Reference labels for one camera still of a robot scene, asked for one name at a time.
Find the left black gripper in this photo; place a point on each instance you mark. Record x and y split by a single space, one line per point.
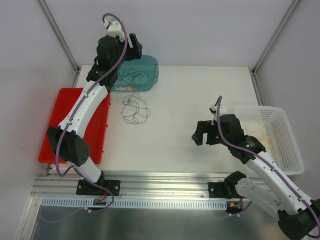
133 46

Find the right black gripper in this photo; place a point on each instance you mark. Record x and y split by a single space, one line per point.
208 132

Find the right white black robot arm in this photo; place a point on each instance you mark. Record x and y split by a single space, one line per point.
296 213

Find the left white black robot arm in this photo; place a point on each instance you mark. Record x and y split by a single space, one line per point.
67 139

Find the teal plastic tub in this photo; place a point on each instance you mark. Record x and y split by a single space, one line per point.
138 75

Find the white perforated plastic basket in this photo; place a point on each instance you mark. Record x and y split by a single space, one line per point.
270 125

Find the red plastic tray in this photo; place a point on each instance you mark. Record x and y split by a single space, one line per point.
94 134

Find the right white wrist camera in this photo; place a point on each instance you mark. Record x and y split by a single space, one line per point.
215 110

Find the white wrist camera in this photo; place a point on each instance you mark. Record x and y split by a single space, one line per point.
215 110
114 30

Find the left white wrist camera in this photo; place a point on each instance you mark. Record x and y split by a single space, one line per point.
114 30

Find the aluminium mounting rail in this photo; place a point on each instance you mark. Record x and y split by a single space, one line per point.
136 185

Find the left aluminium frame post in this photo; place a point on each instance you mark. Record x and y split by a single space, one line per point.
57 32

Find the aluminium frame post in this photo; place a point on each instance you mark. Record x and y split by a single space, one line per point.
57 32
276 34

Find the white slotted cable duct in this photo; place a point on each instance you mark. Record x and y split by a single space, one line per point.
217 205

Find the right aluminium frame post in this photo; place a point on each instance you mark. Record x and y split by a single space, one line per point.
276 34

